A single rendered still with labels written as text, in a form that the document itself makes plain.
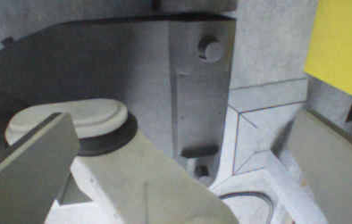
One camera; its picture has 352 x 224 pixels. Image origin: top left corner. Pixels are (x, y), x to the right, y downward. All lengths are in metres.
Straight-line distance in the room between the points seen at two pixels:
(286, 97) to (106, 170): 0.72
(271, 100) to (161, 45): 0.52
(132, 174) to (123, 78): 0.24
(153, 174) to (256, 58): 0.56
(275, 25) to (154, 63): 0.45
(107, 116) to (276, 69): 0.63
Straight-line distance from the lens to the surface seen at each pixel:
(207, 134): 0.56
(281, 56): 0.81
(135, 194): 0.28
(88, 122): 0.35
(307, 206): 0.91
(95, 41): 0.46
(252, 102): 0.80
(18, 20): 0.69
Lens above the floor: 0.61
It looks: 58 degrees down
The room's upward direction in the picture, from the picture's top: 159 degrees clockwise
